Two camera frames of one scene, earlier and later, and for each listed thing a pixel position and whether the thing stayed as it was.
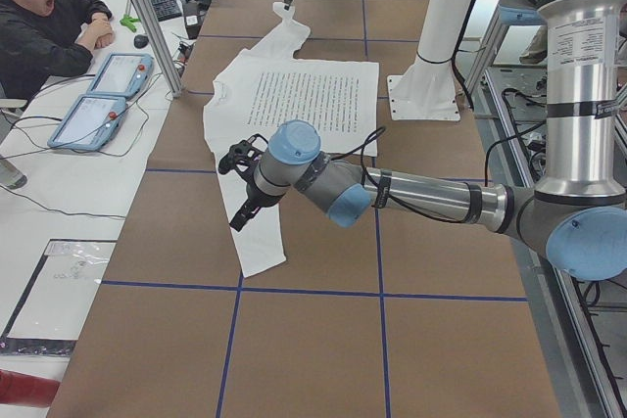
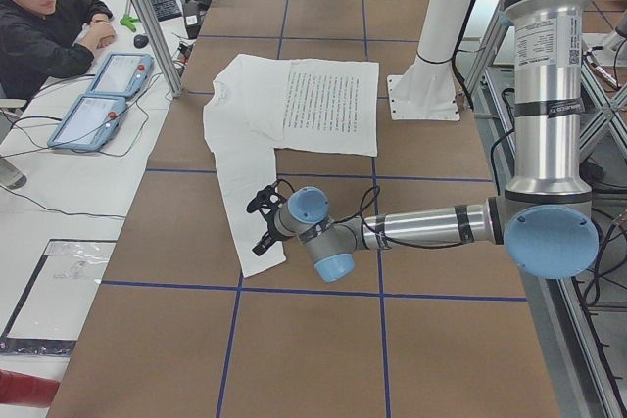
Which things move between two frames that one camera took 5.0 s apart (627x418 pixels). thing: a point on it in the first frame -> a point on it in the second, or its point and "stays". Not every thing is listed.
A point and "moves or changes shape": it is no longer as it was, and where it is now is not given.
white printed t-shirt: (266, 86) moves or changes shape
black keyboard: (165, 3) stays
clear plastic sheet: (50, 311) stays
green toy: (128, 22) stays
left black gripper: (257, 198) -> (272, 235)
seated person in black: (46, 31) stays
